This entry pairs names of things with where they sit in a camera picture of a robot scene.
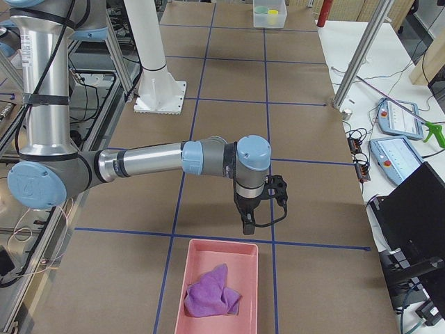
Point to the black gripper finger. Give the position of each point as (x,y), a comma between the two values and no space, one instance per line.
(248,225)

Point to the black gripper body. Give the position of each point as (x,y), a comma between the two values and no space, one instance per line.
(246,205)

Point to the purple microfiber cloth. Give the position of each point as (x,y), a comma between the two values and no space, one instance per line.
(210,296)

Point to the yellow plastic cup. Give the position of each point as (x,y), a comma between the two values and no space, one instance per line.
(272,17)

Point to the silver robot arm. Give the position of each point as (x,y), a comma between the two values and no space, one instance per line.
(51,169)

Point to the clear plastic storage box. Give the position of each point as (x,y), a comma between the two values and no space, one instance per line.
(260,21)

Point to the pink plastic bin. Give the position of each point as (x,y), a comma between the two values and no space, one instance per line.
(242,262)

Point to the small metal cylinder weight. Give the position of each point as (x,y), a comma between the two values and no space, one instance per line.
(346,114)

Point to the blue teach pendant tablet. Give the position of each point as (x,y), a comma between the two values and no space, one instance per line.
(396,156)

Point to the black laptop computer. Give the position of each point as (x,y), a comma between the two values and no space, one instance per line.
(411,218)

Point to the green grabber reach tool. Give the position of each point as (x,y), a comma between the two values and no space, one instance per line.
(434,129)

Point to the red fire extinguisher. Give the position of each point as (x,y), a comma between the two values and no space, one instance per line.
(324,13)

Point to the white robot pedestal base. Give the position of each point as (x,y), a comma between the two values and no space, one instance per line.
(158,91)

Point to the aluminium frame post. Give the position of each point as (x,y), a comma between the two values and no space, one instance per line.
(361,51)

